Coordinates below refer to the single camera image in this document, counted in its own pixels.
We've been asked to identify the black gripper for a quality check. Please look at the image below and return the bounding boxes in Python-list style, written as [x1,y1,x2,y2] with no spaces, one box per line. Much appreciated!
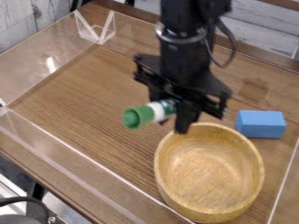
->
[134,36,234,134]

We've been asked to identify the green Expo marker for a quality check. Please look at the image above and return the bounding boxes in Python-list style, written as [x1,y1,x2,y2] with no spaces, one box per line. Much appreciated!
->
[123,99,178,130]

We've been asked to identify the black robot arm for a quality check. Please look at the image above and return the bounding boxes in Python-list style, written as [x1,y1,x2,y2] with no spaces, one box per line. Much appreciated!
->
[134,0,235,134]

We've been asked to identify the brown wooden bowl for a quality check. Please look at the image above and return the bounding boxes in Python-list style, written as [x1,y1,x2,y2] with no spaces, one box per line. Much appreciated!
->
[154,122,266,224]

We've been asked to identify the blue foam block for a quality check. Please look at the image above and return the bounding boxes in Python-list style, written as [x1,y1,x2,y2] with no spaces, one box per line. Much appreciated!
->
[237,110,287,138]

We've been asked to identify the clear acrylic corner bracket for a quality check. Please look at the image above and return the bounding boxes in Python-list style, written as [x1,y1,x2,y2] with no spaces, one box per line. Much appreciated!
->
[74,10,116,45]

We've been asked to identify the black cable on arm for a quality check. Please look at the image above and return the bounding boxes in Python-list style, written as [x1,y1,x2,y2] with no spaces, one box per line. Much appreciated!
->
[203,17,238,69]

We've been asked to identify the clear acrylic barrier wall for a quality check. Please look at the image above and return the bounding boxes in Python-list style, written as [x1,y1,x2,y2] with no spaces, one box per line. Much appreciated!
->
[0,99,190,224]

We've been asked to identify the black cable bottom left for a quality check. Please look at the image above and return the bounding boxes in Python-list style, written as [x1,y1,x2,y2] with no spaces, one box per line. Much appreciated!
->
[0,195,51,224]

